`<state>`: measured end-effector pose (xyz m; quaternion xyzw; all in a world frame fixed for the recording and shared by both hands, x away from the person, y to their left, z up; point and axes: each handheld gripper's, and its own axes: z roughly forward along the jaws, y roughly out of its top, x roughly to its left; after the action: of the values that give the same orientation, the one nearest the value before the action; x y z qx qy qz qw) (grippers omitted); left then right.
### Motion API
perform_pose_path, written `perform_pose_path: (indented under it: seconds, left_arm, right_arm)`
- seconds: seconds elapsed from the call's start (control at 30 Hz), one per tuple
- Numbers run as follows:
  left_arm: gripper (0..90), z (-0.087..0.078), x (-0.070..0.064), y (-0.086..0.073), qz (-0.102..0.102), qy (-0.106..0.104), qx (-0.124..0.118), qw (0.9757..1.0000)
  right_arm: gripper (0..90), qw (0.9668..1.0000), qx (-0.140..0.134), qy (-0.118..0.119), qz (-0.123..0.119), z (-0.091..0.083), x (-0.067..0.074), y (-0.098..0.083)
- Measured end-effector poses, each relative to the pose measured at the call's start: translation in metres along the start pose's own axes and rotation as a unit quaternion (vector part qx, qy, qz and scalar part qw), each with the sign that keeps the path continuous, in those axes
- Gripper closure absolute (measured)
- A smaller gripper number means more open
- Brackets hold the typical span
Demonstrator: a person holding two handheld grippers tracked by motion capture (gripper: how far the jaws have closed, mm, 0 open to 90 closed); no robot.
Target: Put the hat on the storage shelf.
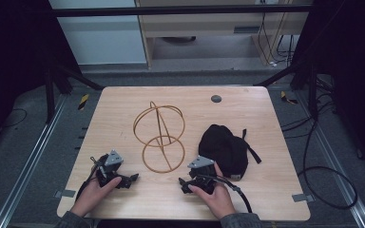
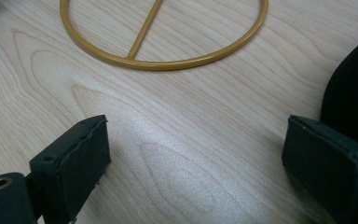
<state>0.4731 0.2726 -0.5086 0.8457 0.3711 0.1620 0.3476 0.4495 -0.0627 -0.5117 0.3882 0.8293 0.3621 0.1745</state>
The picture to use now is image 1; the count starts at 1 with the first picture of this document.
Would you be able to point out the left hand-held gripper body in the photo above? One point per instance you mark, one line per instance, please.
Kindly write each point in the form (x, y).
(113, 159)

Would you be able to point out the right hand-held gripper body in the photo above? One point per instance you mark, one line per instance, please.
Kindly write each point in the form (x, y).
(201, 167)

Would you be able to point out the person's right hand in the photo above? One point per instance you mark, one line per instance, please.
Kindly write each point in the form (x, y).
(217, 198)

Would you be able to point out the person's left hand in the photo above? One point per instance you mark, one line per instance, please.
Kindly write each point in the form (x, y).
(92, 194)

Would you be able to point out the black cap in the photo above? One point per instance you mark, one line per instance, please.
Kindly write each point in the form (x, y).
(225, 152)

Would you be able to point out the yellow and black floor tape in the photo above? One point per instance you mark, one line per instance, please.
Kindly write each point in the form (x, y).
(83, 101)
(287, 98)

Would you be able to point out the grey round table grommet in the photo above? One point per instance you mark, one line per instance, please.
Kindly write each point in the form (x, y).
(216, 98)

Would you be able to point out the black metal stand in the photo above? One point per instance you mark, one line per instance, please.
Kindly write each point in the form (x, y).
(312, 91)
(50, 95)

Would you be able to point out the white cabinet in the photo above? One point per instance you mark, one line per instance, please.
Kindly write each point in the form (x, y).
(101, 41)

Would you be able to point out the light wooden desk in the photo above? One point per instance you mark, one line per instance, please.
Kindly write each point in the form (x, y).
(202, 27)

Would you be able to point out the black curtain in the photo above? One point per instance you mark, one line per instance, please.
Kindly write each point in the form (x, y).
(355, 63)
(9, 57)

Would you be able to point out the grey metal table bracket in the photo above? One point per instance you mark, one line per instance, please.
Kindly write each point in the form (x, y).
(303, 198)
(66, 193)

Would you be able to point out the aluminium floor rail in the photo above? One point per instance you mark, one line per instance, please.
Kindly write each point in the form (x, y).
(339, 171)
(28, 161)

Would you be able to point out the black horizontal frame bar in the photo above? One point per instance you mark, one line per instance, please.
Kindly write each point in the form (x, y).
(171, 11)

